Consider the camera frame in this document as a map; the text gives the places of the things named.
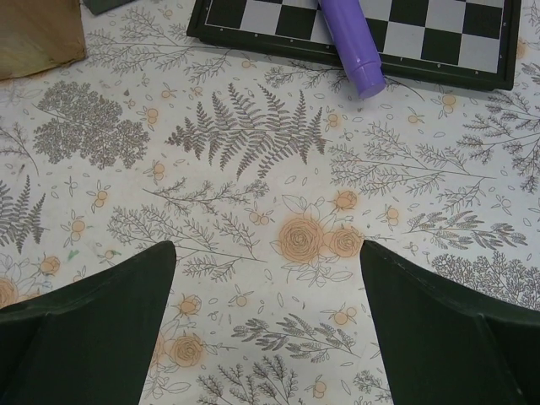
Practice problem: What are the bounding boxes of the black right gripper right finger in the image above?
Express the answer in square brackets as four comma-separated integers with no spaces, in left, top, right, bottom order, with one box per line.
[360,241,539,404]

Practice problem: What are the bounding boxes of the brown cardboard express box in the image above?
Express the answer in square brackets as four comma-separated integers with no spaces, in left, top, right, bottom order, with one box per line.
[1,0,87,80]

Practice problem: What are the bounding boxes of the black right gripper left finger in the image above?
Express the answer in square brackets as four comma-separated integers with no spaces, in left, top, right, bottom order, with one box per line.
[1,241,176,405]

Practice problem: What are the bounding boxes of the black white chessboard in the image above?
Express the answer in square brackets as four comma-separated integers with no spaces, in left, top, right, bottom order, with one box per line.
[186,1,521,90]

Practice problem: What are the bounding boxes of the purple toy microphone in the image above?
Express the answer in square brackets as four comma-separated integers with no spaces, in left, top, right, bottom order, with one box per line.
[319,0,386,99]

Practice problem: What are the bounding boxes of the grey studded building plate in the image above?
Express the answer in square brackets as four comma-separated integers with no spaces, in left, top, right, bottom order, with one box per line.
[83,0,132,16]

